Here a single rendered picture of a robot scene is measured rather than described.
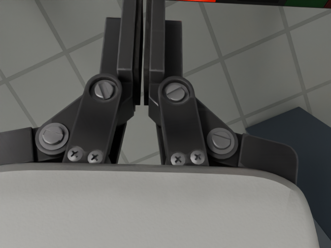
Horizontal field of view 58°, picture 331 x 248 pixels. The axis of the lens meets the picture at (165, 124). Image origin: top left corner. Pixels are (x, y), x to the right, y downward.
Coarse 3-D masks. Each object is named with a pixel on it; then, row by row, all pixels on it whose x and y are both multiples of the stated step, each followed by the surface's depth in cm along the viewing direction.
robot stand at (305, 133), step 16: (288, 112) 93; (304, 112) 89; (256, 128) 92; (272, 128) 88; (288, 128) 84; (304, 128) 81; (320, 128) 78; (288, 144) 78; (304, 144) 75; (320, 144) 72; (304, 160) 69; (320, 160) 67; (304, 176) 65; (320, 176) 63; (304, 192) 61; (320, 192) 59; (320, 208) 56; (320, 224) 52; (320, 240) 57
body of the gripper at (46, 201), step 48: (0, 192) 8; (48, 192) 8; (96, 192) 8; (144, 192) 8; (192, 192) 8; (240, 192) 8; (288, 192) 8; (0, 240) 7; (48, 240) 7; (96, 240) 7; (144, 240) 7; (192, 240) 7; (240, 240) 7; (288, 240) 8
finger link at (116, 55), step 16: (128, 0) 11; (128, 16) 11; (112, 32) 11; (128, 32) 10; (112, 48) 11; (128, 48) 10; (112, 64) 11; (128, 64) 10; (128, 80) 10; (80, 96) 10; (128, 96) 10; (64, 112) 10; (128, 112) 11; (48, 128) 9; (64, 128) 10; (48, 144) 9; (64, 144) 9
